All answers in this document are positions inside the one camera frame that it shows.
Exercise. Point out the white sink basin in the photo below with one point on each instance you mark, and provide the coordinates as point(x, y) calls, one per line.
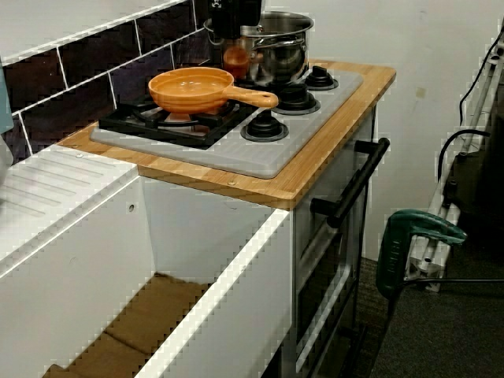
point(59, 236)

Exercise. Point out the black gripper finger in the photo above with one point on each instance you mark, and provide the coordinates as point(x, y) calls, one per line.
point(252, 12)
point(224, 19)

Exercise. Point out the orange toy frying pan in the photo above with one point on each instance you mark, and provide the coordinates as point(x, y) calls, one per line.
point(189, 86)

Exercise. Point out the aluminium frame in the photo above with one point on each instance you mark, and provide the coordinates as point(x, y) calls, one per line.
point(441, 204)

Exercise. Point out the teal box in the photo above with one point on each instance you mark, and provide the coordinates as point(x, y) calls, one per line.
point(4, 98)

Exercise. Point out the black stove knob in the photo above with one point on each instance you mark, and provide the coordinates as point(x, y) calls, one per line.
point(319, 78)
point(295, 102)
point(264, 126)

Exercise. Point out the black burner grate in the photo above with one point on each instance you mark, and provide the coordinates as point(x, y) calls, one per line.
point(157, 132)

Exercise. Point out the stainless steel pot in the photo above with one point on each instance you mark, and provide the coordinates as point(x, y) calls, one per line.
point(283, 55)

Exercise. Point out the white dish rack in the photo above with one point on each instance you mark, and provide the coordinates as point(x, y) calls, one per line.
point(78, 67)

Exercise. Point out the white toy oven cabinet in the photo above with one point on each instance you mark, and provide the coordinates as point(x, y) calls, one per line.
point(315, 256)

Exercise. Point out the wooden kitchen countertop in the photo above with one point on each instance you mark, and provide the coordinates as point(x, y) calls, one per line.
point(315, 157)

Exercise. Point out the grey stove top panel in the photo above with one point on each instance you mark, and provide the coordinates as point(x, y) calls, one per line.
point(252, 157)

